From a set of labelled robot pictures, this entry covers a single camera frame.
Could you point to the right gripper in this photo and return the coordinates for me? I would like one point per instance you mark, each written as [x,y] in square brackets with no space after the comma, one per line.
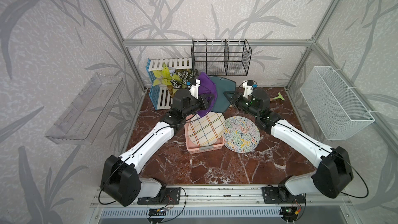
[235,99]

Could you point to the dark teal square plate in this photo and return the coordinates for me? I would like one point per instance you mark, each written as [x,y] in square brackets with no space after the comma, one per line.
[222,104]

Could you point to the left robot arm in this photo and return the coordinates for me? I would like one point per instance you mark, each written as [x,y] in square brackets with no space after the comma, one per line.
[121,179]

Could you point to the black wire wall basket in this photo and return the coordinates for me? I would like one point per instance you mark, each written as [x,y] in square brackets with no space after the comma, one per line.
[222,57]

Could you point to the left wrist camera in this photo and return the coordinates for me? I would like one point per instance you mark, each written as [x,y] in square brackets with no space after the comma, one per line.
[193,86]

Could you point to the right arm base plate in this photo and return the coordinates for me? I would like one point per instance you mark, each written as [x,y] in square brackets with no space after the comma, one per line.
[280,195]

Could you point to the colourful mosaic round plate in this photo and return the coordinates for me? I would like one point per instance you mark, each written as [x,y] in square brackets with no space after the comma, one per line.
[241,135]

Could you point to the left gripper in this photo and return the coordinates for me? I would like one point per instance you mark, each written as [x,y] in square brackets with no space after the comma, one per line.
[203,104]

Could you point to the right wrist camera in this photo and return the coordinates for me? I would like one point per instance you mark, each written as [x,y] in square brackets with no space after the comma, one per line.
[249,86]

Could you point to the striped white round plate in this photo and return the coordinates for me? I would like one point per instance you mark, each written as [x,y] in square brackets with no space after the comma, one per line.
[207,130]

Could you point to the clear plastic wall shelf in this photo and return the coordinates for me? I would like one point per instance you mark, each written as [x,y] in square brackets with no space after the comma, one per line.
[84,118]

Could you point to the purple cloth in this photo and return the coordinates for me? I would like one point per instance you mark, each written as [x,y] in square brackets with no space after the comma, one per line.
[208,88]

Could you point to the pink plastic basket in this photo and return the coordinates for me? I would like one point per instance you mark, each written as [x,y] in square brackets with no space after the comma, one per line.
[196,149]

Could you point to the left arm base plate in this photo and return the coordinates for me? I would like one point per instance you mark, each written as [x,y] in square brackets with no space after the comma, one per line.
[164,197]

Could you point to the potted plant yellow pot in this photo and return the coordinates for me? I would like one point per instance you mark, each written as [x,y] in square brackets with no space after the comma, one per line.
[174,79]

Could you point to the blue white slatted crate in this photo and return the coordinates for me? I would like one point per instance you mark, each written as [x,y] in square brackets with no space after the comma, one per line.
[159,94]

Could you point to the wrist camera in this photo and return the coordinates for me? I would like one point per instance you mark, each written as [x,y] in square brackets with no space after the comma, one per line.
[249,86]
[193,86]

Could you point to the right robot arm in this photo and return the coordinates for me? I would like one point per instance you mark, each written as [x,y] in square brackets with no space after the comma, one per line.
[333,171]

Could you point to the aluminium front rail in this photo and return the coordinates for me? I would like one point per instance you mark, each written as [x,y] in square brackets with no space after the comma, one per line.
[230,195]

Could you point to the white wire wall basket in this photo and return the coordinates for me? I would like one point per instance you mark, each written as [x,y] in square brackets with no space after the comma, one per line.
[337,110]

